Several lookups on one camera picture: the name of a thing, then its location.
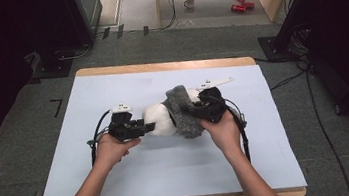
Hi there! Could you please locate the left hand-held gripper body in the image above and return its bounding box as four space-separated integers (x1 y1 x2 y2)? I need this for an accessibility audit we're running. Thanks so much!
105 102 142 144

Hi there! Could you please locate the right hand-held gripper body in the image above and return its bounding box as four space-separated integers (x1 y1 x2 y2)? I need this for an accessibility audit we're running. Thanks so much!
194 76 240 126

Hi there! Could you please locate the grey fuzzy scarf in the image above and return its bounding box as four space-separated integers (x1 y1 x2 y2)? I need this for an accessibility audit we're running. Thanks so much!
159 82 207 143

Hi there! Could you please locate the panda plush toy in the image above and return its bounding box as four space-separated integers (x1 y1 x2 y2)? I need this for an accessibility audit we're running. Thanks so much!
139 87 207 140

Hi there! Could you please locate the person's left hand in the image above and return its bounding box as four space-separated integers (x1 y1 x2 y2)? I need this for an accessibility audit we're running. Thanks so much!
89 128 146 172

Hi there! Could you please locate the person's right hand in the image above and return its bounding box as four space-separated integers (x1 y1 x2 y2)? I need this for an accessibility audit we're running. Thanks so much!
197 108 245 158

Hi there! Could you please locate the light blue table mat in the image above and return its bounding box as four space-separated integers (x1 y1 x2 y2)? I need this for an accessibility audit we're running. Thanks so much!
25 49 308 196

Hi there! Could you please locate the wooden table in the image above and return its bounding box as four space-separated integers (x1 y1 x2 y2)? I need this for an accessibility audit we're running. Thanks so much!
22 43 308 196

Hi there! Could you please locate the black tape corner mark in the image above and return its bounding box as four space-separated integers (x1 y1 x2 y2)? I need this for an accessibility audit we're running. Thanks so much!
49 98 66 119

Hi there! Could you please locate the black flat stand base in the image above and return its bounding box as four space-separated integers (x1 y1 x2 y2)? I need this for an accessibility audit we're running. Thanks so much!
28 47 76 82

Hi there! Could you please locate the beige mug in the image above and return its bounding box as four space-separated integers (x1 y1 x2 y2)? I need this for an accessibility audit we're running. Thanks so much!
183 0 197 10

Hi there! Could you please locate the black cabinet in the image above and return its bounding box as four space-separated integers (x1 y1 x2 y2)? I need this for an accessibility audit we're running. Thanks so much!
63 0 108 48

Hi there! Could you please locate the black metal stand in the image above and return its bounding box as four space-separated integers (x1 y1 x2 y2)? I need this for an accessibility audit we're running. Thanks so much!
252 0 340 65

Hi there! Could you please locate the right hand-held gripper black cable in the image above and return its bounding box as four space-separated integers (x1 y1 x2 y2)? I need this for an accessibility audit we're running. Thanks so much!
215 94 253 167

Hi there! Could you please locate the thin black floor cable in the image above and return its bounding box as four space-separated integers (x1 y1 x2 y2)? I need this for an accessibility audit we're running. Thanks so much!
253 47 349 196

